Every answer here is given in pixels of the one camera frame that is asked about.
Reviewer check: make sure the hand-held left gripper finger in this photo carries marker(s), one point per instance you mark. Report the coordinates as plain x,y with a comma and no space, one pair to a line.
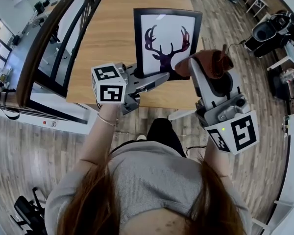
130,72
154,81

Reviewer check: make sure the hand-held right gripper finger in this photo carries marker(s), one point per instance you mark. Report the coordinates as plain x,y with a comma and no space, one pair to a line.
198,82
235,84

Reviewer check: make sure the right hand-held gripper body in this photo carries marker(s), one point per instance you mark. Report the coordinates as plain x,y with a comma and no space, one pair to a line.
235,131

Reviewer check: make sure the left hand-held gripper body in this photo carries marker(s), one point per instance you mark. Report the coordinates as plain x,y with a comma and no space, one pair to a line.
107,87

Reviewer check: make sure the brown wiping cloth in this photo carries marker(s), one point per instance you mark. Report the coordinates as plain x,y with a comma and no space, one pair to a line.
210,62

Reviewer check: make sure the framed deer antler picture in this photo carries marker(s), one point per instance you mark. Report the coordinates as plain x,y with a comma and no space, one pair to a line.
166,28

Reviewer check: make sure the person's left forearm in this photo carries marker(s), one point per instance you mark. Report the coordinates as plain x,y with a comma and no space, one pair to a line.
100,136

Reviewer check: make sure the person's right forearm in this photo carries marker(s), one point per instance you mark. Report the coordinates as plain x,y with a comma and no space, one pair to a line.
214,160

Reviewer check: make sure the black storage box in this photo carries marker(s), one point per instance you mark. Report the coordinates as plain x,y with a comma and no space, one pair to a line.
278,87

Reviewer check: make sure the person's black trousers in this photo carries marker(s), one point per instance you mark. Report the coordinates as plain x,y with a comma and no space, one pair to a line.
161,133

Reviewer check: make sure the clear plastic bottle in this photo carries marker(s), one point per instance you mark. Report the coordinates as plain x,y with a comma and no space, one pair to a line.
287,76

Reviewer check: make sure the person's light shoe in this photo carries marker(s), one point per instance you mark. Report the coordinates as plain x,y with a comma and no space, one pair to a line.
141,137

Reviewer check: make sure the black round device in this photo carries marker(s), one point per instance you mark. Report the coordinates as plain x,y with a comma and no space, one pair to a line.
261,31

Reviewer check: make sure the white side table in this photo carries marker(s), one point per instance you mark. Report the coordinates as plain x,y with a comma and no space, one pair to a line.
290,55

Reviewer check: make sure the white cabinet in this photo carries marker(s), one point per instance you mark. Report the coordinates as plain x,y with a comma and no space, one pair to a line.
292,175

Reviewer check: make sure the wooden railing with black bars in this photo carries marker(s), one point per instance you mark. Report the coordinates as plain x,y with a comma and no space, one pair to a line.
39,45

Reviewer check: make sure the person's grey shirt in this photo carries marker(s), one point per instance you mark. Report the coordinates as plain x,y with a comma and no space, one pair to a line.
152,175

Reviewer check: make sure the black bag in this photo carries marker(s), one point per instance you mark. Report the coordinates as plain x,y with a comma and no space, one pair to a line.
39,7

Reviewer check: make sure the black office chair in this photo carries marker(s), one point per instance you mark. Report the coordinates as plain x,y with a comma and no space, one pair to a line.
27,212

